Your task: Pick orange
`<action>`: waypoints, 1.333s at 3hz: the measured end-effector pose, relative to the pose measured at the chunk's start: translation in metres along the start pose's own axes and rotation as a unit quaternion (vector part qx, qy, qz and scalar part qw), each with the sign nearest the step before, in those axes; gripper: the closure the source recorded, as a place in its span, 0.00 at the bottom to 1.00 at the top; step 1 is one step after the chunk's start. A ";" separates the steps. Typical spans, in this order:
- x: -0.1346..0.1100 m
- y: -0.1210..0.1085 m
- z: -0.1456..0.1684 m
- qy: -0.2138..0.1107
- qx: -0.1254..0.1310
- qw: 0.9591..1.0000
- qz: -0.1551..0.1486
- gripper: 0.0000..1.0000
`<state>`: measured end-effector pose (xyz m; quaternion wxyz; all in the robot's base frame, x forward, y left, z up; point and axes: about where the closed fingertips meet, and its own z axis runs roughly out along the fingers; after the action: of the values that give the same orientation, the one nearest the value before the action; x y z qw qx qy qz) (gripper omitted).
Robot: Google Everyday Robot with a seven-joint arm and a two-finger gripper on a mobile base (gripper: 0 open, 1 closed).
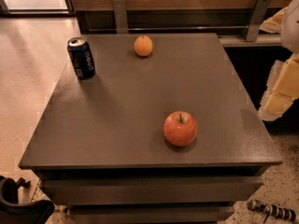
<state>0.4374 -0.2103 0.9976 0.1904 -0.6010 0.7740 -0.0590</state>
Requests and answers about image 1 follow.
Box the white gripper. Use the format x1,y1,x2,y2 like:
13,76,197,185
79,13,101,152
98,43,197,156
258,0,299,121

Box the orange fruit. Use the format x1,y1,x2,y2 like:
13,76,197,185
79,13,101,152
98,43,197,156
134,35,153,57

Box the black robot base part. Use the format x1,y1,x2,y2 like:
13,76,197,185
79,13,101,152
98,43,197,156
0,175,56,224

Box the red apple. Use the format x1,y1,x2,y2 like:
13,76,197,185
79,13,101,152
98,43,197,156
164,111,198,147

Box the blue Pepsi can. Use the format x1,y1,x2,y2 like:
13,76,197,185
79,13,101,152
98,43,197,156
67,37,95,79

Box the grey drawer cabinet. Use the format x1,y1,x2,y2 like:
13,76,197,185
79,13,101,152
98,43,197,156
20,34,281,224

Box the right metal wall bracket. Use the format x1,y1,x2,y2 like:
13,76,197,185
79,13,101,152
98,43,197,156
242,0,271,42

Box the metal wall bracket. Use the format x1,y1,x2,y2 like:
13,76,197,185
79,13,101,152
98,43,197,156
242,0,271,42
113,0,128,34

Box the black white striped cable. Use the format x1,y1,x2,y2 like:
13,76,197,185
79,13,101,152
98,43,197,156
247,199,299,224

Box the left metal wall bracket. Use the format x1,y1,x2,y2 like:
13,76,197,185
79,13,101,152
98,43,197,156
113,0,128,34

